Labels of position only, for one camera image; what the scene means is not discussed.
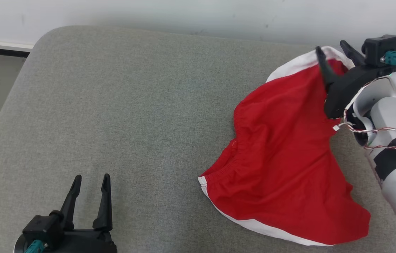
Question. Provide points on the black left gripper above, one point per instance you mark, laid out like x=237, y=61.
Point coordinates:
x=85, y=242

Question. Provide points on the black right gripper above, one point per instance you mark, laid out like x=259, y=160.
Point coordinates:
x=345, y=91

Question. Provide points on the red shorts white side stripe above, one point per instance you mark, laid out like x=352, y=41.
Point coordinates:
x=282, y=158

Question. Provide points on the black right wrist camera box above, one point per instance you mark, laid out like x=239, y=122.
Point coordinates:
x=380, y=45

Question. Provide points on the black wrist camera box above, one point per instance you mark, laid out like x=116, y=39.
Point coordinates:
x=41, y=228
x=380, y=45

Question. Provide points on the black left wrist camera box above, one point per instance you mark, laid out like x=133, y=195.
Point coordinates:
x=41, y=228

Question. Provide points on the white wall baseboard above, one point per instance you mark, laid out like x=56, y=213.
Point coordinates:
x=1, y=45

